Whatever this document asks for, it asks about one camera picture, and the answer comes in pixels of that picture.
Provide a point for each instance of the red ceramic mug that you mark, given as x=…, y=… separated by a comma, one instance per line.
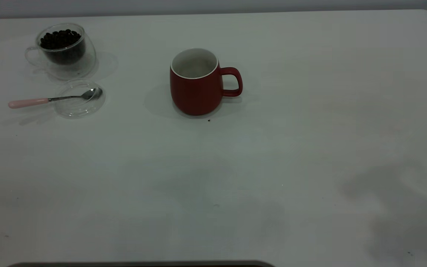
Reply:
x=195, y=94

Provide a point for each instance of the dark coffee beans pile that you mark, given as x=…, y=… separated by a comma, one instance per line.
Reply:
x=59, y=39

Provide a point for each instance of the clear glass saucer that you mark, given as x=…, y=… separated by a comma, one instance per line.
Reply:
x=76, y=112

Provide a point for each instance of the clear double-wall glass cup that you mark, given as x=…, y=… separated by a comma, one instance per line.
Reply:
x=88, y=63

